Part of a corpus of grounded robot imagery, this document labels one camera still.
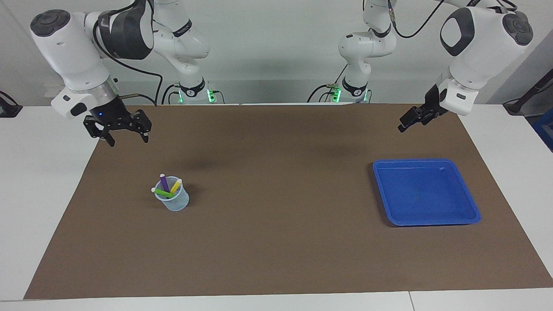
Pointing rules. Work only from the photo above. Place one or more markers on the translucent plastic cup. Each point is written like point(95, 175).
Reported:
point(175, 205)

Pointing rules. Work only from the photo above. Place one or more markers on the black tripod leg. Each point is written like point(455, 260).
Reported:
point(529, 93)

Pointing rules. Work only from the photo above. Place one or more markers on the purple pen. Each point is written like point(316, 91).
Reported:
point(164, 182)

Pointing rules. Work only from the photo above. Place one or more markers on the blue plastic tray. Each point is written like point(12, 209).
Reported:
point(402, 194)

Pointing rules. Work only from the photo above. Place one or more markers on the green pen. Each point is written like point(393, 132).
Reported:
point(163, 193)

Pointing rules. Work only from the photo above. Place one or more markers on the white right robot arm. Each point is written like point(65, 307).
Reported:
point(73, 52)

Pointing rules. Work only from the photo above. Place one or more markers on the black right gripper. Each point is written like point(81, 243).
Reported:
point(112, 116)

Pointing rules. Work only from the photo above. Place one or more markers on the black stand foot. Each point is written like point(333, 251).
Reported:
point(8, 110)

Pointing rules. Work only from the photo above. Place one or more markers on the yellow pen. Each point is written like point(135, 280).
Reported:
point(175, 186)

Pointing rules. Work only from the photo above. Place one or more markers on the brown table mat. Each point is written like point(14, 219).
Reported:
point(276, 250)

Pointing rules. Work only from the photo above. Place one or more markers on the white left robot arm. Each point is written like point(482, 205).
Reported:
point(475, 47)

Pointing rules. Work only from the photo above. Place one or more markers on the blue storage box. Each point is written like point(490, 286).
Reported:
point(544, 129)

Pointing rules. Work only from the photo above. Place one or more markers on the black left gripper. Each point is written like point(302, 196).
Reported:
point(433, 103)

